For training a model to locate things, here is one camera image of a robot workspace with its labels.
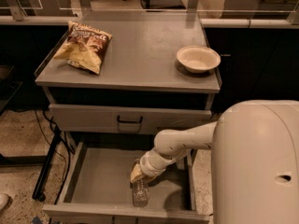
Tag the white horizontal rail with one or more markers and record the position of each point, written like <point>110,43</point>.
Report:
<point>248,23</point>

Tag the yellow brown chip bag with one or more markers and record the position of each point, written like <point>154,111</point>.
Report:
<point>85,47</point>

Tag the black drawer handle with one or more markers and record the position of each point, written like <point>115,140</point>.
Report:
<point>127,121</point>

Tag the white shoe tip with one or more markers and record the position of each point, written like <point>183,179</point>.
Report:
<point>4,199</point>

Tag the clear plastic water bottle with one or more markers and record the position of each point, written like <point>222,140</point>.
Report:
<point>140,192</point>

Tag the closed grey top drawer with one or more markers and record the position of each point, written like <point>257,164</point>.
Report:
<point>103,119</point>

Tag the white paper bowl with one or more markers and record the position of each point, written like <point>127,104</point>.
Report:
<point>198,59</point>

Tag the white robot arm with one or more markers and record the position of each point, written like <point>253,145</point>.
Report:
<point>254,161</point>

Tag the black table leg frame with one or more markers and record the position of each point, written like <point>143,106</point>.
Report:
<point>44,161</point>

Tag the grey metal drawer cabinet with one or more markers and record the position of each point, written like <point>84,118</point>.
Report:
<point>140,70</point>

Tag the open grey middle drawer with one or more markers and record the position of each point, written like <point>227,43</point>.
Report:
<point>98,191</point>

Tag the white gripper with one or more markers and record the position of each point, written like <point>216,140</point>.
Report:
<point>146,164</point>

